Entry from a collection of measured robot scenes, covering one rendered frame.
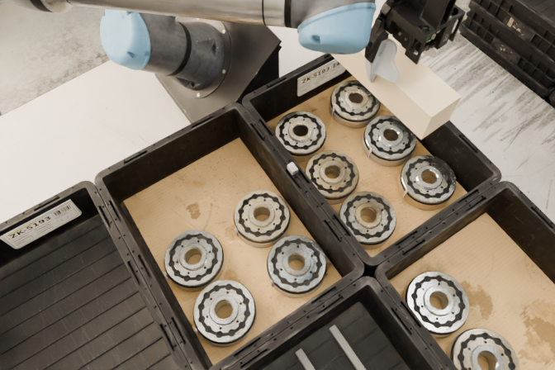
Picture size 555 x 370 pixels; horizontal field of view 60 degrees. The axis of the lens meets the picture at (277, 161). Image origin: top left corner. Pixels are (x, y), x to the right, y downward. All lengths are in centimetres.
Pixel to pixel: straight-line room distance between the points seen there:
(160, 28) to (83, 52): 147
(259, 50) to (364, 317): 56
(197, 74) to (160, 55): 11
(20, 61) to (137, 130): 138
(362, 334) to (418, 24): 50
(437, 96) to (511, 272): 37
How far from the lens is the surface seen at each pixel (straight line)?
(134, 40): 96
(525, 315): 95
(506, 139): 126
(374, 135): 98
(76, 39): 251
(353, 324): 87
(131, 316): 90
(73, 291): 94
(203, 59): 106
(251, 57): 104
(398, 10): 67
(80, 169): 120
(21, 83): 244
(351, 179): 92
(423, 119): 74
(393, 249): 81
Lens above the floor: 167
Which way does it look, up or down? 60 degrees down
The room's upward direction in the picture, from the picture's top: 1 degrees counter-clockwise
